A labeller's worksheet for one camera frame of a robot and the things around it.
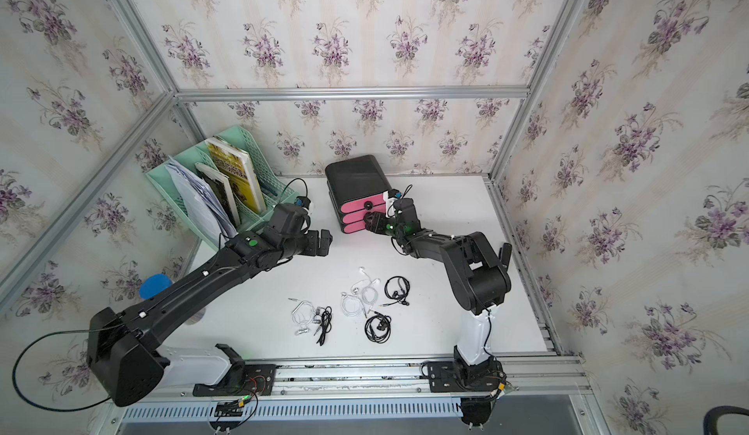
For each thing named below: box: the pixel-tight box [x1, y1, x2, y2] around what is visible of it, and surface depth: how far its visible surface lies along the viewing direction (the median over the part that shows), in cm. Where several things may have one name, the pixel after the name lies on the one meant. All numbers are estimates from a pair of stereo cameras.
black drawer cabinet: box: [324, 154, 393, 234], surface depth 98 cm
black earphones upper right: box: [378, 275, 411, 308], surface depth 91 cm
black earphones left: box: [315, 305, 333, 347], surface depth 84 cm
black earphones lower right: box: [363, 311, 393, 345], surface depth 83 cm
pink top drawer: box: [340, 194, 386, 213], surface depth 93 cm
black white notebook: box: [195, 161, 241, 228], surface depth 95 cm
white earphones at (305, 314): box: [287, 298, 321, 337], surface depth 86 cm
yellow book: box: [204, 137, 268, 214], surface depth 96 cm
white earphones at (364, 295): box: [340, 266, 382, 318], surface depth 90 cm
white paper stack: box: [165, 156, 239, 246], surface depth 85 cm
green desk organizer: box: [145, 124, 299, 251], surface depth 95 cm
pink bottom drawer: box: [342, 212, 366, 235], surface depth 100 cm
